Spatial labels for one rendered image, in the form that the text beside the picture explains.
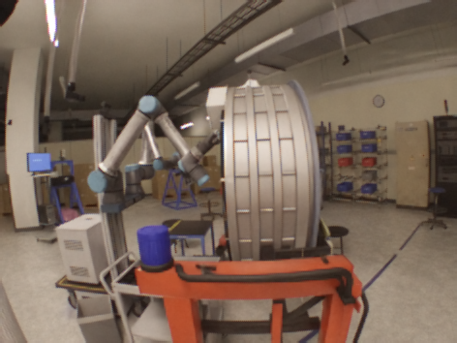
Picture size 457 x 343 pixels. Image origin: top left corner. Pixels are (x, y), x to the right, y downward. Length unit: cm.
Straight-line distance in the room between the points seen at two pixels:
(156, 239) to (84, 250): 138
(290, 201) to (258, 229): 22
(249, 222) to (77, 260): 152
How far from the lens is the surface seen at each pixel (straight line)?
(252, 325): 105
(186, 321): 94
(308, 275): 72
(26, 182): 591
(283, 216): 124
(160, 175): 828
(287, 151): 122
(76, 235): 213
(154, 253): 83
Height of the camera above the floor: 134
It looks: 4 degrees down
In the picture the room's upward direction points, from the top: 3 degrees counter-clockwise
